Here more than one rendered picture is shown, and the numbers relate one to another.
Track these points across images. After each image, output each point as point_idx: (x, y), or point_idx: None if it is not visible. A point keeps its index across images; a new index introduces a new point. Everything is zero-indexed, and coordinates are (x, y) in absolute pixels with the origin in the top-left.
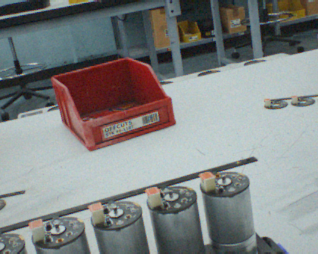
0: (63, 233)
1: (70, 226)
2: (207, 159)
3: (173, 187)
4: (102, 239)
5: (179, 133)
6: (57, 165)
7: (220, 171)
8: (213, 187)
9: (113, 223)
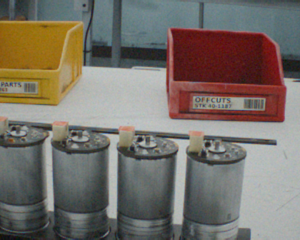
0: (20, 137)
1: (31, 135)
2: (285, 163)
3: (160, 138)
4: (53, 158)
5: (279, 131)
6: (126, 120)
7: (227, 141)
8: (198, 148)
9: (68, 145)
